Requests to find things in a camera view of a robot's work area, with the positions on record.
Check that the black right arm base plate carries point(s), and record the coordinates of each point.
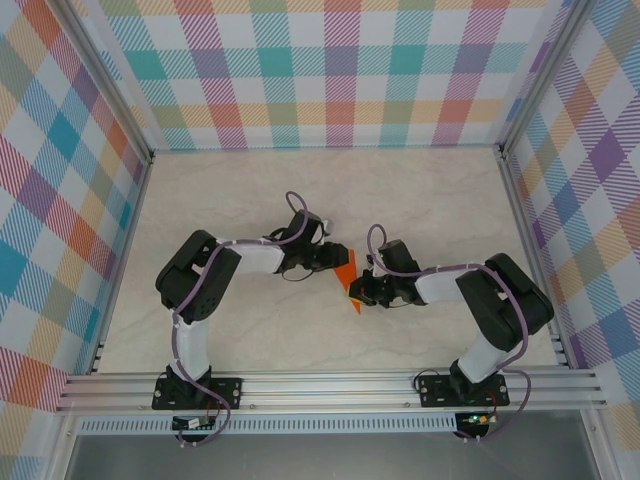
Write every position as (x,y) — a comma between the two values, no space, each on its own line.
(427,400)

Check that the small circuit board green light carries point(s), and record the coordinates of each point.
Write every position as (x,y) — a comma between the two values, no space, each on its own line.
(477,420)

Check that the long aluminium mounting rail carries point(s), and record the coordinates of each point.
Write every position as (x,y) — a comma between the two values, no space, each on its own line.
(325,390)

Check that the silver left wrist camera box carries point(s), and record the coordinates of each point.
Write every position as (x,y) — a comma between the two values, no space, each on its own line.
(328,226)

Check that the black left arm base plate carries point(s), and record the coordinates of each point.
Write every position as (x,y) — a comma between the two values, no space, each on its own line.
(230,392)

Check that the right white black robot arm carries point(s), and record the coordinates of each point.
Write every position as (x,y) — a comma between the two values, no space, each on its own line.
(505,300)

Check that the grey metal panel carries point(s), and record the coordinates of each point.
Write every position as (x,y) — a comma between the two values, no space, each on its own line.
(325,460)

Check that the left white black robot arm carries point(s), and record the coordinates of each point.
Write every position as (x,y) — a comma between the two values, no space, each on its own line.
(200,280)

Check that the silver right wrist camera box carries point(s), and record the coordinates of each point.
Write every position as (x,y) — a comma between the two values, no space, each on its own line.
(371,265)

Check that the small black circuit board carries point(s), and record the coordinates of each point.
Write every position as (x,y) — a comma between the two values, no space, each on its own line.
(192,424)

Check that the orange paper sheet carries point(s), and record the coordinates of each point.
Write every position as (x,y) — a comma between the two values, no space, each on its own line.
(347,272)

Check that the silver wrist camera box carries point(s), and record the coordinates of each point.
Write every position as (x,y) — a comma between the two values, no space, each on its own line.
(371,265)
(328,226)

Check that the aluminium frame post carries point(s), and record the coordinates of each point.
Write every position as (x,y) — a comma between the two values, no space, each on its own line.
(111,80)
(542,75)

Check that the aluminium side rail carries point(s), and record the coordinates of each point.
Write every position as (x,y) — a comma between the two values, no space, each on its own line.
(525,225)
(132,225)

